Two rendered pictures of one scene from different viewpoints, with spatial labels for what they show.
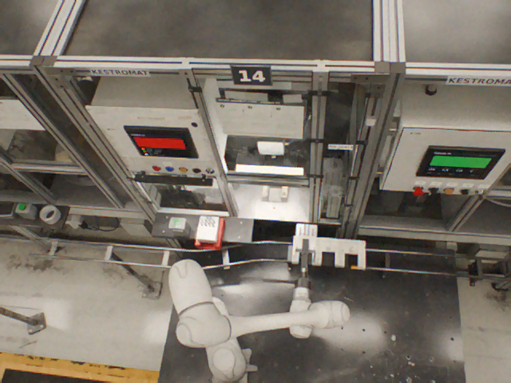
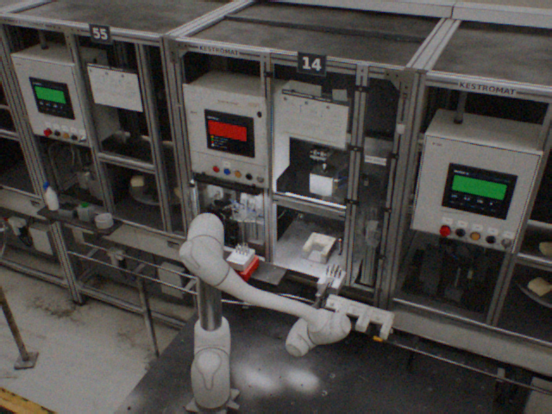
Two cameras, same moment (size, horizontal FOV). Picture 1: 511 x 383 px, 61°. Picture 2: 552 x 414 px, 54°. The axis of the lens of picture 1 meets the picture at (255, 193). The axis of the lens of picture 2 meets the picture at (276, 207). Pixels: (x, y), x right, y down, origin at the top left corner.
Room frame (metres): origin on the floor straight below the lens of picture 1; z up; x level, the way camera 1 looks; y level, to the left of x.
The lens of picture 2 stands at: (-1.17, -0.21, 2.74)
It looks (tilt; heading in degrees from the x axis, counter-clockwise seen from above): 34 degrees down; 8
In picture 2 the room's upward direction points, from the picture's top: 1 degrees counter-clockwise
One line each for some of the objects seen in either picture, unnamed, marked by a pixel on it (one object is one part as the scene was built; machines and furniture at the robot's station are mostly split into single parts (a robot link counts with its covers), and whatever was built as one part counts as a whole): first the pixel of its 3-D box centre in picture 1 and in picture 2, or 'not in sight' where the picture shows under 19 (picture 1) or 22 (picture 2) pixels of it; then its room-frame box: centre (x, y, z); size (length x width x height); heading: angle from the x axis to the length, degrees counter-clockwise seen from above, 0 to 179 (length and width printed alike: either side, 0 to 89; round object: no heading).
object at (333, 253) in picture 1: (328, 254); (352, 318); (0.71, -0.31, 0.84); 0.36 x 0.14 x 0.10; 73
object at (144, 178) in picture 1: (173, 178); (226, 183); (1.02, 0.34, 1.37); 0.36 x 0.04 x 0.04; 73
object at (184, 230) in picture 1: (180, 225); not in sight; (0.98, 0.41, 0.97); 0.08 x 0.08 x 0.12; 73
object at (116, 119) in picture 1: (164, 121); (237, 128); (1.16, 0.30, 1.60); 0.42 x 0.29 x 0.46; 73
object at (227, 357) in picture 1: (226, 360); (210, 374); (0.30, 0.29, 0.85); 0.18 x 0.16 x 0.22; 10
